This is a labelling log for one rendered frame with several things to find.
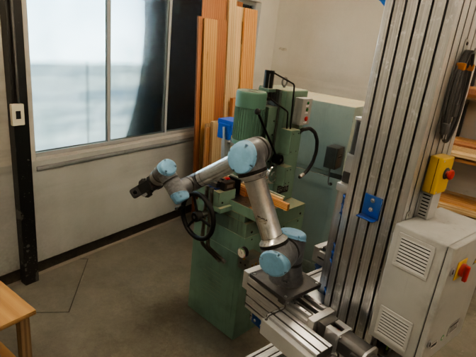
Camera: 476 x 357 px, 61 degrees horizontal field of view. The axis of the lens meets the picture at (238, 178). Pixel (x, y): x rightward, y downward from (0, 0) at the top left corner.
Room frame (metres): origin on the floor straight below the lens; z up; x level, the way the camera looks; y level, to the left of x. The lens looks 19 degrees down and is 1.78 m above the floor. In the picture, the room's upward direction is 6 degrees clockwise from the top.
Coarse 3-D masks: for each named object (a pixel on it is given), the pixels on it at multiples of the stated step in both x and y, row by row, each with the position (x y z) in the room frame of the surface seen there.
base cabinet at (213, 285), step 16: (288, 224) 2.38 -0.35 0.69; (224, 240) 2.18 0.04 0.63; (240, 240) 2.10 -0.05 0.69; (256, 240) 2.16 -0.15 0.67; (192, 256) 2.37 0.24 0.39; (208, 256) 2.26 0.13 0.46; (224, 256) 2.17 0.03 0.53; (192, 272) 2.36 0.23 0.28; (208, 272) 2.25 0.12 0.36; (224, 272) 2.16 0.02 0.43; (240, 272) 2.08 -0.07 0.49; (192, 288) 2.35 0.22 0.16; (208, 288) 2.24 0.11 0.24; (224, 288) 2.15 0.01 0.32; (240, 288) 2.09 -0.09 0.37; (192, 304) 2.34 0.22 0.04; (208, 304) 2.23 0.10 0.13; (224, 304) 2.14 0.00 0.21; (240, 304) 2.10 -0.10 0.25; (208, 320) 2.23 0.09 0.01; (224, 320) 2.14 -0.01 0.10; (240, 320) 2.12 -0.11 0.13
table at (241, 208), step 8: (200, 192) 2.34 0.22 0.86; (200, 200) 2.20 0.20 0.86; (232, 200) 2.16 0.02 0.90; (240, 200) 2.17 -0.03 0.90; (248, 200) 2.19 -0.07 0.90; (216, 208) 2.11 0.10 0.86; (224, 208) 2.11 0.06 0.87; (232, 208) 2.16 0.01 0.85; (240, 208) 2.12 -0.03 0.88; (248, 208) 2.08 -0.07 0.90; (280, 208) 2.15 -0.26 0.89; (248, 216) 2.08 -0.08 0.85
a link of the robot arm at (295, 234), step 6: (282, 228) 1.56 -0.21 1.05; (288, 228) 1.57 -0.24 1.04; (294, 228) 1.58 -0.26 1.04; (288, 234) 1.49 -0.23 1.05; (294, 234) 1.50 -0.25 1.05; (300, 234) 1.51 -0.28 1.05; (294, 240) 1.48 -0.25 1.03; (300, 240) 1.49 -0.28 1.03; (300, 246) 1.49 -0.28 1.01; (300, 252) 1.48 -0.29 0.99; (300, 258) 1.50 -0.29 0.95; (294, 264) 1.49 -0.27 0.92
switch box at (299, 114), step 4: (296, 100) 2.47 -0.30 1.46; (300, 100) 2.45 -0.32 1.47; (304, 100) 2.44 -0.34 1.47; (308, 100) 2.47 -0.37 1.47; (296, 104) 2.46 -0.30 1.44; (300, 104) 2.44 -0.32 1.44; (304, 104) 2.44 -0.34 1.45; (308, 104) 2.48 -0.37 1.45; (296, 108) 2.46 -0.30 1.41; (300, 108) 2.44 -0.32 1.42; (304, 108) 2.45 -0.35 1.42; (296, 112) 2.46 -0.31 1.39; (300, 112) 2.44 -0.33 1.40; (304, 112) 2.45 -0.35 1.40; (308, 112) 2.49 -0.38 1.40; (296, 116) 2.45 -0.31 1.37; (300, 116) 2.44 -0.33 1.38; (304, 116) 2.46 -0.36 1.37; (308, 116) 2.49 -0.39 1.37; (292, 120) 2.47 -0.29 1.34; (296, 120) 2.45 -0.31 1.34; (300, 120) 2.44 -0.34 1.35; (304, 120) 2.46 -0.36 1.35; (308, 120) 2.50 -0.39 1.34; (296, 124) 2.45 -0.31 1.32; (300, 124) 2.44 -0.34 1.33; (304, 124) 2.47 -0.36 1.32
